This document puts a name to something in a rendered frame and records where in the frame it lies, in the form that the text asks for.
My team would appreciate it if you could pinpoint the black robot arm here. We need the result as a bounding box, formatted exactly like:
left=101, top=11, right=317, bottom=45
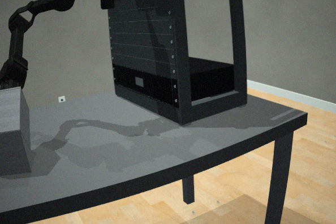
left=0, top=0, right=75, bottom=90

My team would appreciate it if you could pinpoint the black server rack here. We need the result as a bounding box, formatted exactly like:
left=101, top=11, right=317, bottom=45
left=107, top=0, right=247, bottom=127

